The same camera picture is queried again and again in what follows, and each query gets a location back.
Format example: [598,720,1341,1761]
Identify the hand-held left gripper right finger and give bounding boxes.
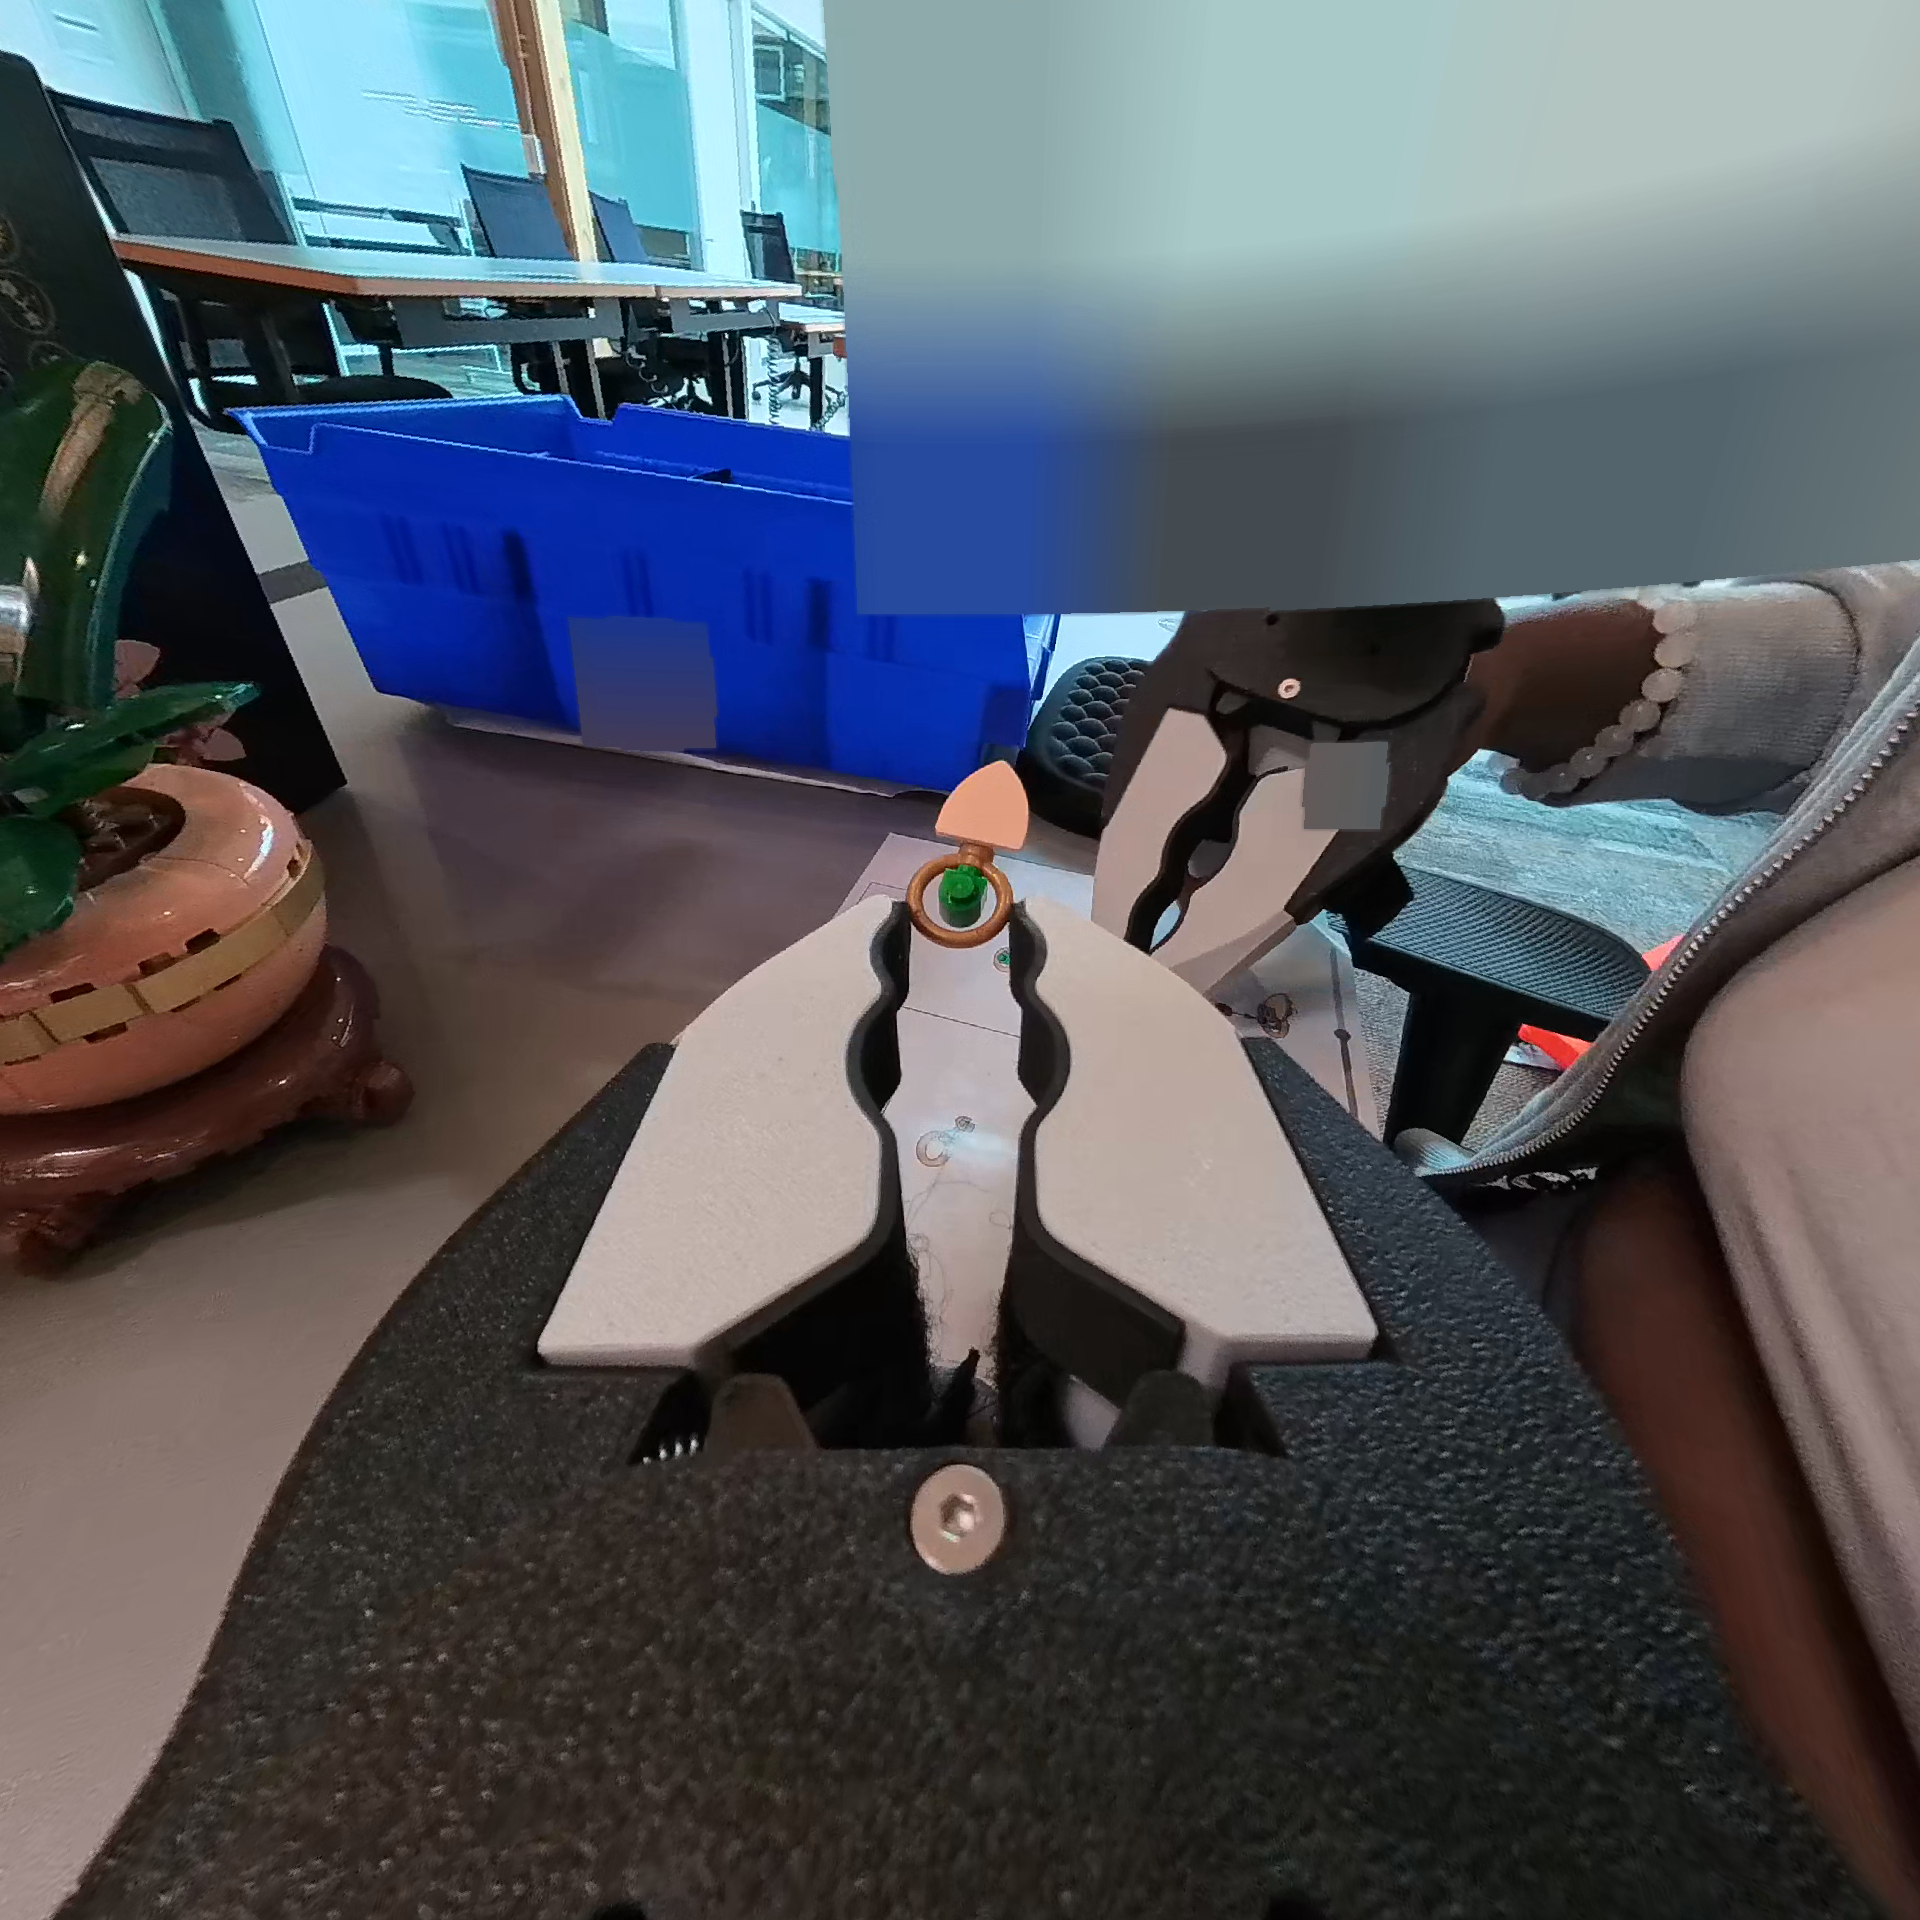
[997,895,1380,1374]

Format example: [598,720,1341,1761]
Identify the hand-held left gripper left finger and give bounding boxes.
[534,896,916,1369]

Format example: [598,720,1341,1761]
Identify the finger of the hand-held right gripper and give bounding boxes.
[1145,728,1395,1000]
[1090,706,1254,957]

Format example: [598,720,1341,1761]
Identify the person's right forearm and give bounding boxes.
[1641,569,1892,819]

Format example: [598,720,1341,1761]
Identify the wooden top office desk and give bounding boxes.
[113,234,803,422]

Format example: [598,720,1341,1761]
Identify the person's right hand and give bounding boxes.
[1462,595,1663,770]

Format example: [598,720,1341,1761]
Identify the black honeycomb cushion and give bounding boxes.
[1025,655,1155,827]

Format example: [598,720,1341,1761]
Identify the black mesh office chair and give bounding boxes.
[1348,867,1657,1150]

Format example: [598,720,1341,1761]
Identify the white instruction booklet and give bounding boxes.
[848,830,1388,1331]

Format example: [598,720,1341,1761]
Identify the brown brick pot stand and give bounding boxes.
[0,945,414,1276]

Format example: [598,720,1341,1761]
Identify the pale shirt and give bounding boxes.
[1678,885,1920,1773]

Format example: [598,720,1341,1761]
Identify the blue plastic crate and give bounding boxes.
[228,396,1052,791]

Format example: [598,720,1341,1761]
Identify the black flower print box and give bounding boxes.
[0,52,350,819]

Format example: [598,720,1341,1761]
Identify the green brick plant leaves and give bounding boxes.
[0,361,265,962]

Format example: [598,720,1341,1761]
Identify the pale bead bracelet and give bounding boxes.
[1499,591,1703,803]

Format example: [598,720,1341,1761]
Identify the wooden door frame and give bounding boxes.
[494,0,605,259]

